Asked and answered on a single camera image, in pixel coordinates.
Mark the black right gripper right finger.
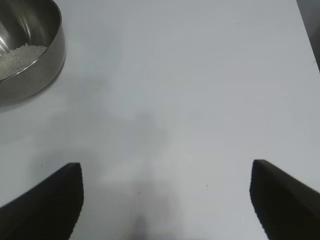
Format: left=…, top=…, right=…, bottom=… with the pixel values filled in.
left=249, top=158, right=320, bottom=240

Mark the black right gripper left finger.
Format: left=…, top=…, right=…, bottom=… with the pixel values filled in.
left=0, top=161, right=85, bottom=240

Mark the stainless steel mixing bowl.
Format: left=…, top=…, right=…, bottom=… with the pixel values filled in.
left=0, top=0, right=67, bottom=108

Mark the white uncooked rice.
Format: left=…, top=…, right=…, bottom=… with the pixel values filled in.
left=0, top=44, right=49, bottom=81

